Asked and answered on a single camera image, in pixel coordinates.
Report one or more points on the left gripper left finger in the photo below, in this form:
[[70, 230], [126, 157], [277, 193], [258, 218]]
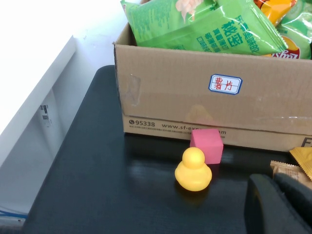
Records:
[[268, 209]]

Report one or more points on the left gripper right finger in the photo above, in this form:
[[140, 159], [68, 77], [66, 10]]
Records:
[[297, 195]]

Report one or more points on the yellow snack packet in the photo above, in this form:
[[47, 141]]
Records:
[[304, 158]]

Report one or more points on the brown biscuit packet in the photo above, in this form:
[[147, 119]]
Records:
[[287, 170]]

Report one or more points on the yellow rubber duck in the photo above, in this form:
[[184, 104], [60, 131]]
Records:
[[192, 173]]

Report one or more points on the pink foam cube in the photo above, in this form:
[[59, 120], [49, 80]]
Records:
[[209, 146]]

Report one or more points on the cardboard box with chips label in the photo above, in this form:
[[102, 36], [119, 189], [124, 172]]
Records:
[[170, 97]]

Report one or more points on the green Lay's cucumber chip bag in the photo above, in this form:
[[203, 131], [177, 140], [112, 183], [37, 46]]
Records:
[[301, 29]]

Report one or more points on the orange chip bag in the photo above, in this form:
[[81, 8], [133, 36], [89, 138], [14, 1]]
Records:
[[273, 9]]

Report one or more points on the light green chip bag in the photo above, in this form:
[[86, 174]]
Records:
[[195, 26]]

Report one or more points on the white side panel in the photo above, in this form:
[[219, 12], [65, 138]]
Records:
[[29, 136]]

